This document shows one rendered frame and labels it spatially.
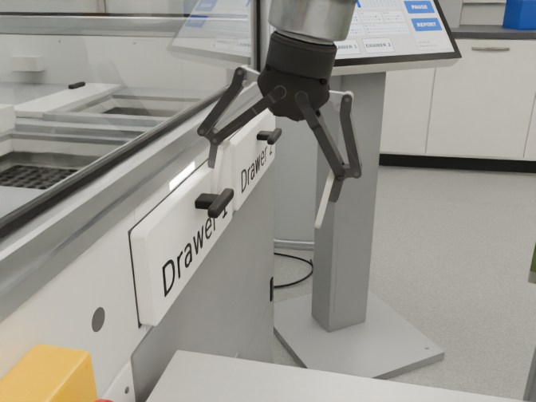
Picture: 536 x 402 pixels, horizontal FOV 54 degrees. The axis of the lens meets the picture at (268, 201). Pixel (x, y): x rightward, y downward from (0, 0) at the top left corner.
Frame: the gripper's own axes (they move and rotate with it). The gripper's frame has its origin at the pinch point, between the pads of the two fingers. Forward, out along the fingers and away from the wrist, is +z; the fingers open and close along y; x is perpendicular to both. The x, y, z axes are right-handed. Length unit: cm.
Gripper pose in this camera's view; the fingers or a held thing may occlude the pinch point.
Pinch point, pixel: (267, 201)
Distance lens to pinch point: 65.7
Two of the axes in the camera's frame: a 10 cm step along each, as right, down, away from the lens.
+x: -2.2, 3.7, -9.0
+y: -9.5, -2.7, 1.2
